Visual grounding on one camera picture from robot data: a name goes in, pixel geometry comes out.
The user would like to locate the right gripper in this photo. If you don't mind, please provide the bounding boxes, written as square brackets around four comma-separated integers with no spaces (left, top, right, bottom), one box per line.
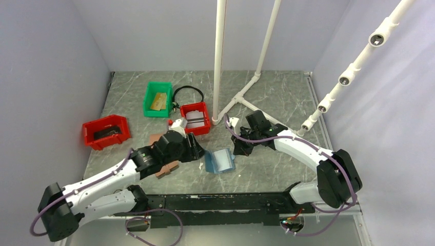
[231,127,261,157]

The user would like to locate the blue card holder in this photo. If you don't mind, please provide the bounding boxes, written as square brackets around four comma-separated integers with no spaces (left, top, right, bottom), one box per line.
[204,148,235,174]

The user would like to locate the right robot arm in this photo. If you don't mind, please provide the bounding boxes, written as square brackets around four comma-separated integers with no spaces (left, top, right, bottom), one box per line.
[224,110,363,213]

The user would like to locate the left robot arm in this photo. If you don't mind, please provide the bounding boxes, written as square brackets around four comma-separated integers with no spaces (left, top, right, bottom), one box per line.
[29,130,206,242]

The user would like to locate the white card in red bin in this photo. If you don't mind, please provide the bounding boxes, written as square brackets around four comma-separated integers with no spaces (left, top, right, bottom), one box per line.
[185,110,205,129]

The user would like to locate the brown card holder front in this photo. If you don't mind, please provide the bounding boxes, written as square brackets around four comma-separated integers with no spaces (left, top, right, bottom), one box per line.
[155,161,179,178]

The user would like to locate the brown card holder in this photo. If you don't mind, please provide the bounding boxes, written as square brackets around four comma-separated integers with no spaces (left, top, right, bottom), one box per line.
[155,161,179,178]
[149,133,169,148]

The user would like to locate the brown card holder back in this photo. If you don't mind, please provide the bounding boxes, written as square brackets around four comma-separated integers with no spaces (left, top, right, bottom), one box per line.
[149,133,169,148]

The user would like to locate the gold cards in green bin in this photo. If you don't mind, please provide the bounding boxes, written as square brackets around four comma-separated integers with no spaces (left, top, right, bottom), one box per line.
[150,92,167,111]

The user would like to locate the small red plastic bin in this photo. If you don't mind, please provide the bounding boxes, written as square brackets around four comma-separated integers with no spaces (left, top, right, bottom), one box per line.
[180,102,211,136]

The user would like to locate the green plastic bin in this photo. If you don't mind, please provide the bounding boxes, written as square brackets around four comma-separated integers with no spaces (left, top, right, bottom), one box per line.
[143,81,173,118]

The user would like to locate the large red plastic bin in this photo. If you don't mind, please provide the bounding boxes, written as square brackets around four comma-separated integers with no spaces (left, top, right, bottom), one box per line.
[82,114,131,151]

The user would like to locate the white pipe with sockets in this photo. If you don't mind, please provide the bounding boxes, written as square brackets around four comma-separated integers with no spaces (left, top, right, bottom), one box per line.
[296,0,414,136]

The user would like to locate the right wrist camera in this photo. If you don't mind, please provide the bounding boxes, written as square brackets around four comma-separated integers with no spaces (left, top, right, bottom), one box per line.
[227,117,241,135]

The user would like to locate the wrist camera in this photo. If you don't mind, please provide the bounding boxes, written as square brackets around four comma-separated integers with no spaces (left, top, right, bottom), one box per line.
[168,118,188,138]
[227,117,241,135]

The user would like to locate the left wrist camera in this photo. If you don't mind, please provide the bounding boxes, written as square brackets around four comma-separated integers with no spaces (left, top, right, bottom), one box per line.
[168,118,188,138]

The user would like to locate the white pvc pipe frame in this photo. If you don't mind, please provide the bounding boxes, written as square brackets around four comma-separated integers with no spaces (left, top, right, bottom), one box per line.
[211,0,300,135]

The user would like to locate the black cable loop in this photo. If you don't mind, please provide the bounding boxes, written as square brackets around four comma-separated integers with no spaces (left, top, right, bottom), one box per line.
[171,85,205,113]

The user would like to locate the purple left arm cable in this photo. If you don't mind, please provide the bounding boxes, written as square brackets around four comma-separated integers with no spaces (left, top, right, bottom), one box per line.
[30,148,184,246]

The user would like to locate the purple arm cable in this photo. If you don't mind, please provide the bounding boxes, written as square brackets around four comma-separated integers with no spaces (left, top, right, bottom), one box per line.
[223,113,358,237]
[30,148,184,246]

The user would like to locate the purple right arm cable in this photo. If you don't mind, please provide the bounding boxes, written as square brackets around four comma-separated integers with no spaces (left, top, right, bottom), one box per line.
[223,113,358,237]

